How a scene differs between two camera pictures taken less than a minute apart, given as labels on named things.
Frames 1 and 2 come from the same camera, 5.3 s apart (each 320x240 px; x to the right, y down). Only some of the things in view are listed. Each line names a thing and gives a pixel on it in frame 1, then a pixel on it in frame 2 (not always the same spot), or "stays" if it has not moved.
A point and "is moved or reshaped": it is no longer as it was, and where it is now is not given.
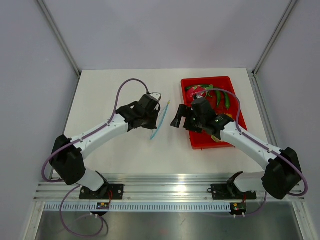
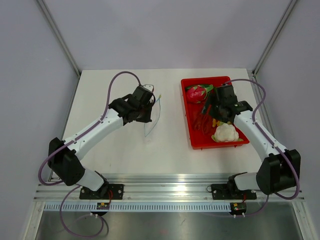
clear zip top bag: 161,120 is moved or reshaped
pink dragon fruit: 196,90 stays
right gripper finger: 176,121 -> 209,109
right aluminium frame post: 254,69 stays
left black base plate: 106,191 stays
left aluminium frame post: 60,35 stays
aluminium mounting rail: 155,188 stays
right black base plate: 230,191 stays
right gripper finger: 184,111 -> 212,98
